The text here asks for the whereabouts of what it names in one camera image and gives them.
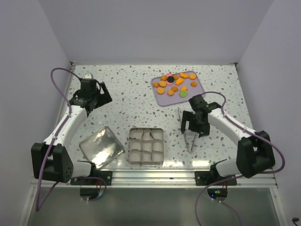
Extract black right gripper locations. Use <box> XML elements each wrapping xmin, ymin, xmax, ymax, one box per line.
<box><xmin>181</xmin><ymin>110</ymin><xmax>210</xmax><ymax>137</ymax></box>

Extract metal serving tongs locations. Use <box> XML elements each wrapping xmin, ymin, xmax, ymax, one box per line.
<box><xmin>177</xmin><ymin>107</ymin><xmax>197</xmax><ymax>153</ymax></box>

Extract green round cookie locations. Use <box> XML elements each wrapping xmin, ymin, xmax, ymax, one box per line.
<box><xmin>180</xmin><ymin>90</ymin><xmax>188</xmax><ymax>98</ymax></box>

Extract orange flower cookie front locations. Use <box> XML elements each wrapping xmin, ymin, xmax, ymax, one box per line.
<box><xmin>167</xmin><ymin>90</ymin><xmax>174</xmax><ymax>96</ymax></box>

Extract orange chip cookie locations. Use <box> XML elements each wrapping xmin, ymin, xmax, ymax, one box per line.
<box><xmin>171</xmin><ymin>86</ymin><xmax>178</xmax><ymax>92</ymax></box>

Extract orange round cookie front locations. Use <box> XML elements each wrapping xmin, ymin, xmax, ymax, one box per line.
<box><xmin>157</xmin><ymin>87</ymin><xmax>165</xmax><ymax>95</ymax></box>

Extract orange round sandwich cookie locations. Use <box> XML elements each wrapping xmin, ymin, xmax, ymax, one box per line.
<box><xmin>159</xmin><ymin>81</ymin><xmax>166</xmax><ymax>88</ymax></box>

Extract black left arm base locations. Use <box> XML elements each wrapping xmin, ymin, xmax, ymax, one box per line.
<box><xmin>70</xmin><ymin>170</ymin><xmax>113</xmax><ymax>186</ymax></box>

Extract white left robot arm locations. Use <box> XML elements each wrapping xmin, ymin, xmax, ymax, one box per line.
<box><xmin>31</xmin><ymin>79</ymin><xmax>112</xmax><ymax>185</ymax></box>

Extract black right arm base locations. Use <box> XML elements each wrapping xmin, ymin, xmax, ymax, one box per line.
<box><xmin>194</xmin><ymin>162</ymin><xmax>235</xmax><ymax>186</ymax></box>

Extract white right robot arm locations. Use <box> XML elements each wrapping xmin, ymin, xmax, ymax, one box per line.
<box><xmin>181</xmin><ymin>95</ymin><xmax>275</xmax><ymax>185</ymax></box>

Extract orange swirl cookie right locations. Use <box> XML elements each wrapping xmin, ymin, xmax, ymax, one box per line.
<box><xmin>190</xmin><ymin>81</ymin><xmax>198</xmax><ymax>87</ymax></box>

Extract orange swirl cookie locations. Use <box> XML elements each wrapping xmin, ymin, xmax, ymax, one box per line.
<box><xmin>160</xmin><ymin>75</ymin><xmax>167</xmax><ymax>81</ymax></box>
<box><xmin>190</xmin><ymin>81</ymin><xmax>198</xmax><ymax>87</ymax></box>
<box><xmin>153</xmin><ymin>82</ymin><xmax>159</xmax><ymax>88</ymax></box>

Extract lavender cookie tray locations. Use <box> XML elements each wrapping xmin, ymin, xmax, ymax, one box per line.
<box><xmin>151</xmin><ymin>71</ymin><xmax>205</xmax><ymax>106</ymax></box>

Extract orange fish cookie middle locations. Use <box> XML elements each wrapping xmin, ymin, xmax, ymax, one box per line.
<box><xmin>175</xmin><ymin>78</ymin><xmax>184</xmax><ymax>86</ymax></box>

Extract silver tin lid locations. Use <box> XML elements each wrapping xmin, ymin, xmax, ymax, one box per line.
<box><xmin>79</xmin><ymin>126</ymin><xmax>125</xmax><ymax>169</ymax></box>

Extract orange round cookie right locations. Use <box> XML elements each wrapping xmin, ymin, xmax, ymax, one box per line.
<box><xmin>189</xmin><ymin>73</ymin><xmax>197</xmax><ymax>80</ymax></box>

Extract orange fish cookie top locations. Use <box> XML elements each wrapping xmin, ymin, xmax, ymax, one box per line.
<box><xmin>180</xmin><ymin>73</ymin><xmax>190</xmax><ymax>79</ymax></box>

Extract black sandwich cookie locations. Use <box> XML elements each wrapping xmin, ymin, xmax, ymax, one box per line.
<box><xmin>167</xmin><ymin>76</ymin><xmax>174</xmax><ymax>83</ymax></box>

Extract square cookie tin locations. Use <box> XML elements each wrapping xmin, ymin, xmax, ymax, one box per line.
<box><xmin>127</xmin><ymin>128</ymin><xmax>164</xmax><ymax>166</ymax></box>

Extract orange swirl cookie left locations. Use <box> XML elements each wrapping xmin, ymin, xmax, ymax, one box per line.
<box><xmin>153</xmin><ymin>82</ymin><xmax>159</xmax><ymax>88</ymax></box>

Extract pink round cookie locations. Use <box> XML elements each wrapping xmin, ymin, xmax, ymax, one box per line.
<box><xmin>166</xmin><ymin>73</ymin><xmax>174</xmax><ymax>85</ymax></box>

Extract orange swirl cookie top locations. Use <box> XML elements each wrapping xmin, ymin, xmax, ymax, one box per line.
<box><xmin>160</xmin><ymin>75</ymin><xmax>167</xmax><ymax>81</ymax></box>

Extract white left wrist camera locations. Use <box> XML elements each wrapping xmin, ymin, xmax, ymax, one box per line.
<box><xmin>82</xmin><ymin>73</ymin><xmax>94</xmax><ymax>79</ymax></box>

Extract aluminium front rail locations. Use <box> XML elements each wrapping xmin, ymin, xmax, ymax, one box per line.
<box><xmin>30</xmin><ymin>166</ymin><xmax>276</xmax><ymax>189</ymax></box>

